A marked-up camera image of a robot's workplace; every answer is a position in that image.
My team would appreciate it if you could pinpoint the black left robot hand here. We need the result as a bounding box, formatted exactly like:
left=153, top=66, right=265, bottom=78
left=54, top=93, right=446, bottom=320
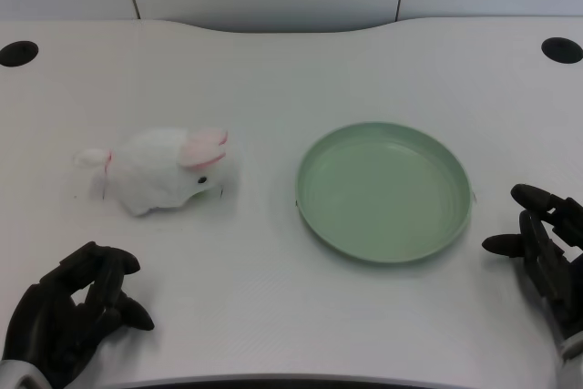
left=1, top=241, right=156, bottom=384

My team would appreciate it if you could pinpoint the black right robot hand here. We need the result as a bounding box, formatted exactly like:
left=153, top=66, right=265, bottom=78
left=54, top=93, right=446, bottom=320
left=481, top=183, right=583, bottom=344

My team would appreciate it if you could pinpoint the white plush rabbit doll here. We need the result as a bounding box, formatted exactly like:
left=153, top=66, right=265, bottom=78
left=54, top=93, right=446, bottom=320
left=74, top=127, right=230, bottom=219

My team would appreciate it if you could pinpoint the green round plate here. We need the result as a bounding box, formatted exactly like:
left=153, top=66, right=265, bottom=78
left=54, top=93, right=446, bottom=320
left=294, top=120, right=478, bottom=266

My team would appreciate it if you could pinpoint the black round cable grommet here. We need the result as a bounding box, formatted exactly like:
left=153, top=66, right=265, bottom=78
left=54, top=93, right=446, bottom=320
left=540, top=36, right=583, bottom=64
left=0, top=40, right=40, bottom=68

